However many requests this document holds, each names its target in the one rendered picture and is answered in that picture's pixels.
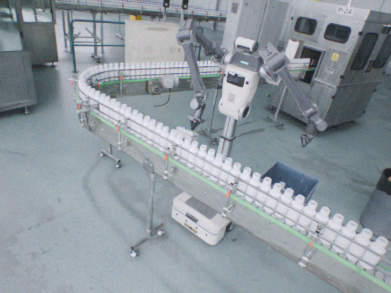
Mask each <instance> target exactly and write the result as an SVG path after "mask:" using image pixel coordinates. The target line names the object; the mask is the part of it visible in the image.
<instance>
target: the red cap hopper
mask: <svg viewBox="0 0 391 293"><path fill-rule="evenodd" d="M61 14H62V25H63V37H64V43H65V46H64V47H68V45H67V40H68V41H69V46H70V51H69V53H72V40H71V33H70V12H69V10H67V11H66V15H67V27H68V33H66V26H65V14H64V10H62V11H61ZM99 15H100V20H103V13H100V14H99ZM85 29H86V30H87V31H88V32H89V33H90V34H91V35H92V37H88V36H79V35H80V34H81V32H79V33H78V34H77V35H76V36H73V38H74V43H94V42H93V41H75V39H76V38H94V35H93V32H92V33H91V32H90V31H89V30H88V29H87V28H85ZM100 32H101V39H99V38H98V37H97V28H96V23H95V39H96V44H97V43H99V44H101V45H103V44H104V30H103V23H100ZM68 35H69V36H68ZM97 40H98V41H97ZM100 52H101V53H105V52H104V47H101V51H100Z"/></svg>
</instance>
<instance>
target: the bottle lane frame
mask: <svg viewBox="0 0 391 293"><path fill-rule="evenodd" d="M91 117H92V118H93V119H94V123H95V124H96V126H94V131H93V130H91V132H92V133H94V134H95V135H97V136H98V137H100V138H102V139H103V140H104V141H106V142H108V143H109V144H111V145H112V146H114V147H115V148H118V147H119V144H118V142H119V132H117V127H114V126H115V125H113V124H112V123H110V122H108V121H106V120H104V119H103V118H101V117H100V116H97V114H94V113H93V112H91ZM126 137H127V141H126V142H127V146H126V147H125V148H122V150H121V151H122V152H123V153H125V154H126V155H128V156H129V157H131V158H133V159H134V160H136V161H137V162H139V163H141V164H142V165H143V159H145V158H146V159H148V160H150V161H151V162H152V163H153V164H154V173H156V174H157V175H159V176H161V177H162V178H163V177H164V175H165V173H164V171H165V164H166V161H165V156H162V155H163V154H164V153H161V152H160V151H157V150H156V149H154V148H153V147H152V146H149V145H148V144H146V143H144V142H142V141H140V140H139V139H137V138H136V137H134V136H133V135H130V134H129V133H127V132H126V131H123V130H122V129H121V142H124V141H125V140H126ZM172 165H174V166H175V168H174V170H173V171H174V174H173V175H172V176H170V177H169V178H168V180H167V181H169V182H170V183H172V184H173V185H175V186H177V187H178V188H180V189H181V190H182V191H184V192H186V193H187V194H189V195H190V196H192V197H193V198H195V199H196V200H198V201H200V202H201V203H203V204H204V205H206V206H208V207H209V208H211V209H212V210H214V211H216V212H217V213H219V214H220V215H222V213H223V208H224V206H225V202H226V198H227V197H226V193H225V191H226V190H224V189H223V188H222V187H220V186H218V185H217V184H214V183H213V182H212V180H211V181H209V180H207V177H206V178H204V177H202V176H201V175H202V174H201V175H199V174H197V173H196V172H194V171H192V170H191V169H188V168H187V166H183V165H182V164H180V163H178V162H177V161H175V160H173V159H171V158H170V157H169V161H168V171H169V170H171V169H172ZM232 200H233V201H235V203H234V206H232V207H233V210H232V211H231V212H229V213H228V214H227V217H225V218H226V219H228V220H230V221H231V222H232V223H234V224H235V225H237V226H239V227H240V228H242V229H243V230H245V231H246V232H248V233H250V234H251V235H253V236H254V237H256V238H258V239H259V240H261V241H262V242H264V243H265V244H267V245H269V246H270V247H271V248H273V249H275V250H276V251H278V252H279V253H281V254H282V255H284V256H285V257H287V258H289V259H290V260H292V261H293V262H295V263H296V264H298V263H299V261H300V260H301V258H302V256H303V254H304V252H305V250H306V249H307V247H308V244H309V243H310V241H311V240H310V239H309V238H307V235H306V236H303V235H302V234H300V233H299V230H298V231H295V230H293V229H292V226H291V227H288V226H286V225H285V222H284V223H281V222H279V221H278V218H277V219H274V218H273V217H271V215H268V214H266V213H264V212H265V211H263V212H262V211H261V210H259V209H258V207H257V208H255V207H254V206H252V204H249V203H247V202H246V200H245V201H244V200H242V199H240V197H237V196H235V195H234V193H233V194H231V195H230V198H229V203H228V207H229V206H230V205H231V203H232ZM312 248H314V249H315V251H314V252H313V253H311V254H310V255H312V256H311V257H310V259H309V260H308V261H306V263H305V267H303V268H304V269H306V270H308V271H309V272H310V273H312V274H314V275H315V276H317V277H318V278H320V279H321V280H323V281H324V282H326V283H328V284H329V285H331V286H332V287H334V288H335V289H337V290H339V291H340V292H342V293H391V286H389V285H387V284H386V283H385V281H384V280H383V281H381V280H379V279H377V278H376V277H375V275H373V276H372V275H370V274H369V273H367V272H366V271H365V269H364V270H362V269H360V268H359V267H357V266H356V263H355V264H354V265H353V264H352V263H350V262H348V261H347V258H346V260H345V259H343V258H341V257H340V256H339V254H337V255H336V254H335V253H333V252H331V251H330V249H329V250H328V249H326V248H324V247H323V246H322V244H321V245H319V244H317V243H316V242H314V244H313V246H312Z"/></svg>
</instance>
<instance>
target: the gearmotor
mask: <svg viewBox="0 0 391 293"><path fill-rule="evenodd" d="M178 85H179V79H178V77H177V76H160V77H158V79H156V80H148V89H147V90H148V91H147V92H148V95H149V94H151V95H160V94H161V88H169V97H170V90H171V88H173V87H177V86H178ZM168 101H169V99H168ZM168 101H167V103H168ZM167 103H165V104H167ZM165 104H163V105H165ZM159 106H162V105H159Z"/></svg>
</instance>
